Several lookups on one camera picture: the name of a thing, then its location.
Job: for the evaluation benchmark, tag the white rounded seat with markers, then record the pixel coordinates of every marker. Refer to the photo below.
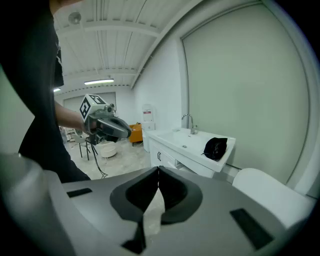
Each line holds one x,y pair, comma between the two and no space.
270,197

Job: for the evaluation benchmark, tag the white panel with red label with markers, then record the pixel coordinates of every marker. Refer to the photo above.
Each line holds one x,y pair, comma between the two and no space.
148,117

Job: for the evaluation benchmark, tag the person's black shirt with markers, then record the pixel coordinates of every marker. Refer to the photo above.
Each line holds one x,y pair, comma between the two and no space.
32,87

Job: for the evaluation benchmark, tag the long ceiling light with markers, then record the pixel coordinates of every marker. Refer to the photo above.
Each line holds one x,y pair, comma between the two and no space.
57,90
99,81

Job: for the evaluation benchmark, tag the white sink vanity cabinet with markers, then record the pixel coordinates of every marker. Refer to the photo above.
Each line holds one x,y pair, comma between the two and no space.
180,150

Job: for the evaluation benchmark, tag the round ceiling fixture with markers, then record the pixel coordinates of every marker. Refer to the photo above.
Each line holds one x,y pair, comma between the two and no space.
74,17

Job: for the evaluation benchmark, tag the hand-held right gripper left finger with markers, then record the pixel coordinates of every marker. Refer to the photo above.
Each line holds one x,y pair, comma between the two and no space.
100,200

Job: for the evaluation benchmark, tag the white round pouf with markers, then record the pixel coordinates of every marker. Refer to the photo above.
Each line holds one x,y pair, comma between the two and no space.
108,151

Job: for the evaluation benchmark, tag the chrome faucet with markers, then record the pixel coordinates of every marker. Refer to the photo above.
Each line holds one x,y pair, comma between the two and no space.
192,125

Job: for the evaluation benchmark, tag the orange armchair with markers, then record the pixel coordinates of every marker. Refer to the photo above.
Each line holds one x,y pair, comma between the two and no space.
136,133

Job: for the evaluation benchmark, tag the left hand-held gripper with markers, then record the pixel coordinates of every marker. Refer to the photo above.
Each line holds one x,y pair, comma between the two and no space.
87,106

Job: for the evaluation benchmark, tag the white chair with black legs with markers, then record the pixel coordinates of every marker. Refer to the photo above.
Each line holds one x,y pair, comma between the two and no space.
82,140

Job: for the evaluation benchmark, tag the person's left forearm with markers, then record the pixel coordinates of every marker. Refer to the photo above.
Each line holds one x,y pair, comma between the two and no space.
68,118

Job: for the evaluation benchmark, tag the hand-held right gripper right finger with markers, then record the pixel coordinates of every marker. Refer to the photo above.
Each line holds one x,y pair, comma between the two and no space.
212,200

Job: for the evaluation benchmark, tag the person's left hand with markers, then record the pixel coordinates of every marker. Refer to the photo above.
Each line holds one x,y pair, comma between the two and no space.
90,128

